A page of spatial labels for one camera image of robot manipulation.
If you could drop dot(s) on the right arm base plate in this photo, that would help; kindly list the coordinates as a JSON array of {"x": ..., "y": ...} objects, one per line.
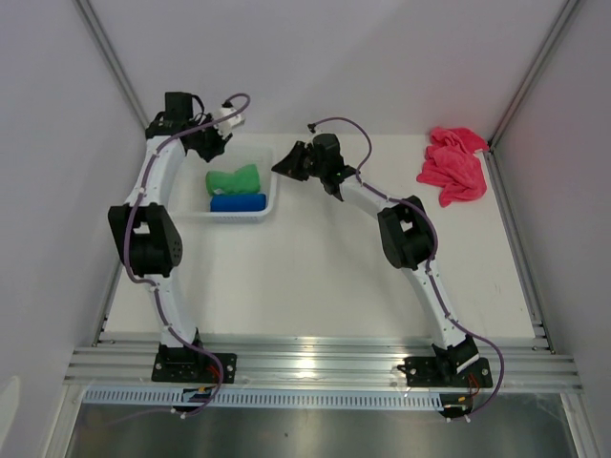
[{"x": 427, "y": 372}]

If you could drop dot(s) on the aluminium frame rail right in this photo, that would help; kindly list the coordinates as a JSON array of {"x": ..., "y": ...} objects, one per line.
[{"x": 523, "y": 268}]

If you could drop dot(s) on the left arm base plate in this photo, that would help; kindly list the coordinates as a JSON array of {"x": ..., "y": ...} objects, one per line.
[{"x": 185, "y": 367}]

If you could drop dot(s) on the aluminium frame post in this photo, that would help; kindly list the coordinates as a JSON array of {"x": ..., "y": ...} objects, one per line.
[
  {"x": 552, "y": 39},
  {"x": 107, "y": 51}
]

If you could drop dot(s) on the blue towel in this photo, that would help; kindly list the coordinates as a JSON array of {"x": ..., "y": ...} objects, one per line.
[{"x": 238, "y": 203}]

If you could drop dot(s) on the green towel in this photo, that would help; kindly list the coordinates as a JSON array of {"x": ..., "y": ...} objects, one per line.
[{"x": 245, "y": 180}]

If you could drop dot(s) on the aluminium front rail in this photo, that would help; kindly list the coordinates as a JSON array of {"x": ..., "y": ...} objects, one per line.
[{"x": 320, "y": 363}]

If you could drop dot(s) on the aluminium frame post right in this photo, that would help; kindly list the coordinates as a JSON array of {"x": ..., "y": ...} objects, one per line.
[{"x": 552, "y": 39}]

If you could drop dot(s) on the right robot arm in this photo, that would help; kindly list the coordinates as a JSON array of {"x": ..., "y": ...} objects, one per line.
[{"x": 408, "y": 238}]

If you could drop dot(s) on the pink towel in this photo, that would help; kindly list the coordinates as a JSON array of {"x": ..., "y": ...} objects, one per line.
[{"x": 451, "y": 164}]

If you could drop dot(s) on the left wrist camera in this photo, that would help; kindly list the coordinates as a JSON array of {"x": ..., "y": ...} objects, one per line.
[{"x": 228, "y": 119}]

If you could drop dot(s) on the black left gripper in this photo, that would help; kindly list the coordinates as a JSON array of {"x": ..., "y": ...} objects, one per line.
[{"x": 218, "y": 147}]

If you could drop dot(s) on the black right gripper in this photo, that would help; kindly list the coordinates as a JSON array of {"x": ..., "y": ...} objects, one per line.
[{"x": 291, "y": 164}]

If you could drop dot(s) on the white plastic basket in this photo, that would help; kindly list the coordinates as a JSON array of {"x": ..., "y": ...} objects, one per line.
[{"x": 191, "y": 199}]

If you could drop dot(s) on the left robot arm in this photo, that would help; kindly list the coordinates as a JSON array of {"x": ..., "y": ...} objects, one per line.
[{"x": 147, "y": 240}]

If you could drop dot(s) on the slotted cable duct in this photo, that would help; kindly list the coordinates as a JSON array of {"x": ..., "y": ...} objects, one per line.
[{"x": 263, "y": 398}]

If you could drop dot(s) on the aluminium frame post left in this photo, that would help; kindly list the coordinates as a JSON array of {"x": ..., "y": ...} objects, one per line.
[{"x": 107, "y": 51}]

